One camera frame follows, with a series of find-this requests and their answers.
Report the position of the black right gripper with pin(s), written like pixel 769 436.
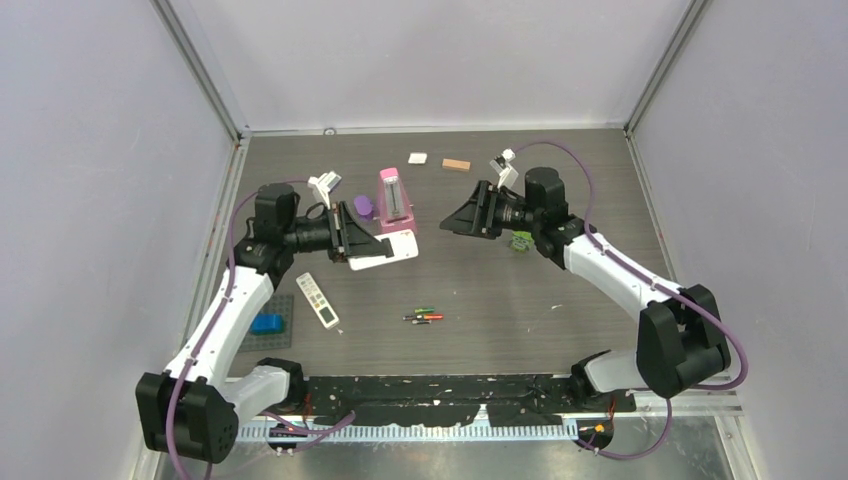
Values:
pixel 478 216

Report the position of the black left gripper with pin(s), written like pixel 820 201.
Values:
pixel 348 238

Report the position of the white remote control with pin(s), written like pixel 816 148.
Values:
pixel 325 313
pixel 401 245

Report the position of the white battery cover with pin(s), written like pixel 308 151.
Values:
pixel 417 158

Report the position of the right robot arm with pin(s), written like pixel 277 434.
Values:
pixel 679 343

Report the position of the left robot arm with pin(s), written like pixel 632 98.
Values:
pixel 189 410

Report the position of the purple round object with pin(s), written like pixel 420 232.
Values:
pixel 364 208

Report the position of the pink metronome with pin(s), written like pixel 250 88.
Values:
pixel 394 210

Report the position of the green terminal block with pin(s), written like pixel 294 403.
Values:
pixel 521 241

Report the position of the small wooden block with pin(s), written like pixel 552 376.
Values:
pixel 456 165

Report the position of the blue brick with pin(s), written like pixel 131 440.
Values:
pixel 267 324

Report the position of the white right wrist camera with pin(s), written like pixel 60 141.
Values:
pixel 502 165

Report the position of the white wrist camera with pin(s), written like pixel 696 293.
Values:
pixel 323 186
pixel 502 165

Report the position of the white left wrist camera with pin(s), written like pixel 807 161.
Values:
pixel 323 186

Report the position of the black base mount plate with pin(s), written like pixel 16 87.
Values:
pixel 529 399

